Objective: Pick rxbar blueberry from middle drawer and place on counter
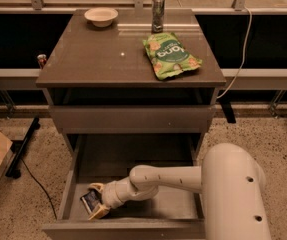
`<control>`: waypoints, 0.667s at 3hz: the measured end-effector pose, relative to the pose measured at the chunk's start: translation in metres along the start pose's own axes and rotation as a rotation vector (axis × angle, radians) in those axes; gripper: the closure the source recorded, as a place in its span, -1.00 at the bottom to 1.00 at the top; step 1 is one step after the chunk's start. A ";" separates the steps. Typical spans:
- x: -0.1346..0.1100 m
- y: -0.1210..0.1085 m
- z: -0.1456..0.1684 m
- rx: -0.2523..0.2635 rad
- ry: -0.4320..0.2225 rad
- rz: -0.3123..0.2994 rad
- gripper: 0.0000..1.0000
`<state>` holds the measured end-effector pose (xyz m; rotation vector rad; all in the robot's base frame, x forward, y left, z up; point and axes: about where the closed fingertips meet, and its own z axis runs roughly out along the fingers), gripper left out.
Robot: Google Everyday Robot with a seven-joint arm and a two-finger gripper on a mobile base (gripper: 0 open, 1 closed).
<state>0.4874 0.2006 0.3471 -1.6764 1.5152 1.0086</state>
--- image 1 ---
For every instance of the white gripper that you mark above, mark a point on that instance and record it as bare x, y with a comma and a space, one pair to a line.
112, 194

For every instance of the dark blue rxbar wrapper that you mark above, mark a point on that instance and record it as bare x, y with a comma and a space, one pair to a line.
91, 201

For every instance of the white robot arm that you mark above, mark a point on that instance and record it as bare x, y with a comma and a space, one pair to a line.
229, 181

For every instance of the open grey middle drawer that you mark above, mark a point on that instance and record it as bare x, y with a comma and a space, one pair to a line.
172, 214

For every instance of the closed grey top drawer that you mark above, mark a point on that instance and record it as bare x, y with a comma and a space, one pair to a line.
131, 119

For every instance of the grey drawer cabinet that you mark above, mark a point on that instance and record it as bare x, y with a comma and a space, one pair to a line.
109, 66

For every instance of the black stand leg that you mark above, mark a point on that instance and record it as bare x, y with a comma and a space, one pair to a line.
19, 148

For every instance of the small red soda can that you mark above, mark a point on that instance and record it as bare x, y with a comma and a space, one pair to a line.
42, 60

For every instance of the green snack chip bag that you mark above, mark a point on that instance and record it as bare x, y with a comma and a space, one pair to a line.
168, 56

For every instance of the white paper bowl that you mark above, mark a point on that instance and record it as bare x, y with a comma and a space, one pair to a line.
101, 17

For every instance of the dark tall drink can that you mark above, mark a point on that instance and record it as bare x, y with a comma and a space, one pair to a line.
157, 15

